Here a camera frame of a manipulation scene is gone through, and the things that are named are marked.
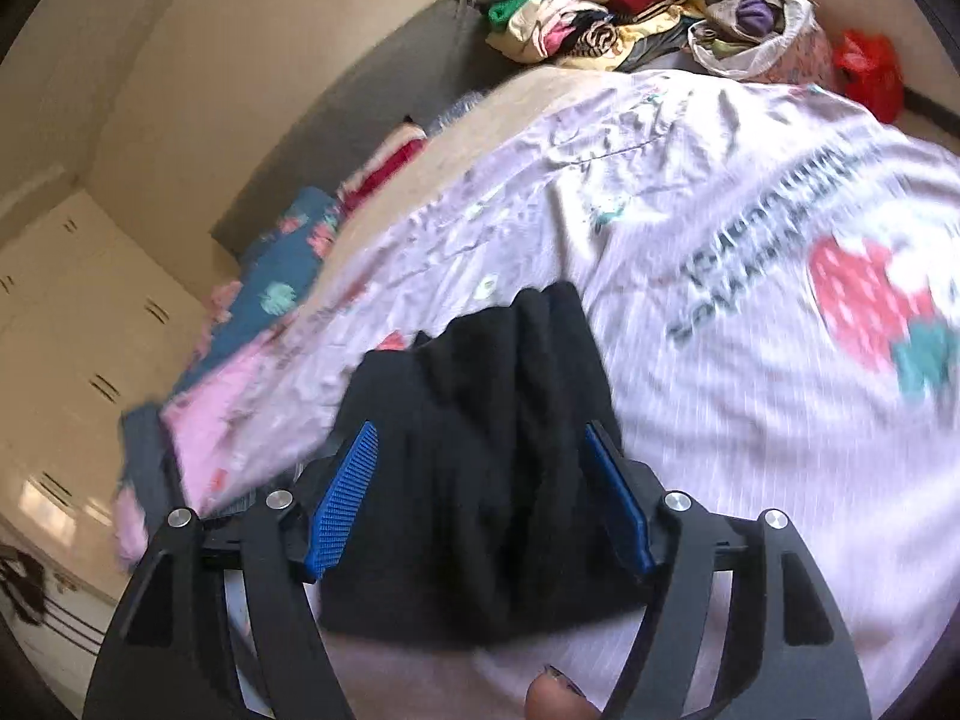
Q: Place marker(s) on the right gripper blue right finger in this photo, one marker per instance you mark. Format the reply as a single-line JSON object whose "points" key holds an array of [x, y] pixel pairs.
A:
{"points": [[622, 515]]}

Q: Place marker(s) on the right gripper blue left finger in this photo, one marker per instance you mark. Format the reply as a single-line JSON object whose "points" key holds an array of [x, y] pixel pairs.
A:
{"points": [[332, 518]]}

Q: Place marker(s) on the black shirt with orange print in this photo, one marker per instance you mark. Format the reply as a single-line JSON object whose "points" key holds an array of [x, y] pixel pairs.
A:
{"points": [[477, 528]]}

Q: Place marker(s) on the white bag of clothes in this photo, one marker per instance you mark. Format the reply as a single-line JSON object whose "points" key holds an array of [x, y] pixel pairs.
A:
{"points": [[778, 42]]}

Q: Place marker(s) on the pile of folded clothes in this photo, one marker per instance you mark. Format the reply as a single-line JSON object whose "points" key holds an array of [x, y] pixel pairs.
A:
{"points": [[604, 35]]}

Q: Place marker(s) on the person's right hand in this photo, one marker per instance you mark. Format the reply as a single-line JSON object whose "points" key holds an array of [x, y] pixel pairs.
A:
{"points": [[553, 696]]}

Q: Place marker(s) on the pink floral sheet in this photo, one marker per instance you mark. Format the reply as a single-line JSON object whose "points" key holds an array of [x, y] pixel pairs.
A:
{"points": [[175, 446]]}

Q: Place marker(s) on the blue floral leaf blanket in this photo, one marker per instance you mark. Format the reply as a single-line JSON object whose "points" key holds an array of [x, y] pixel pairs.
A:
{"points": [[277, 272]]}

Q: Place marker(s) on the pink strawberry print duvet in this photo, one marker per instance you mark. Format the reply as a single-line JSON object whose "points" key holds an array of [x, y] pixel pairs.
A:
{"points": [[771, 276]]}

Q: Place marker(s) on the red and cream pillow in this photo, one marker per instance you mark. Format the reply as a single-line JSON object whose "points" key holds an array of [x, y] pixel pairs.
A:
{"points": [[396, 150]]}

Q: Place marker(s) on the grey upholstered headboard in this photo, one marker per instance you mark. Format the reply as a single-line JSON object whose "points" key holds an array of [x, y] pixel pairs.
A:
{"points": [[417, 72]]}

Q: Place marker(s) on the red plastic bag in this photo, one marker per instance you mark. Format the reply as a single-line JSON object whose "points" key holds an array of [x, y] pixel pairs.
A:
{"points": [[870, 73]]}

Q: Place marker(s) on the cream wardrobe with handles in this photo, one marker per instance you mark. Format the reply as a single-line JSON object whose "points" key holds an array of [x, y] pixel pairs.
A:
{"points": [[91, 326]]}

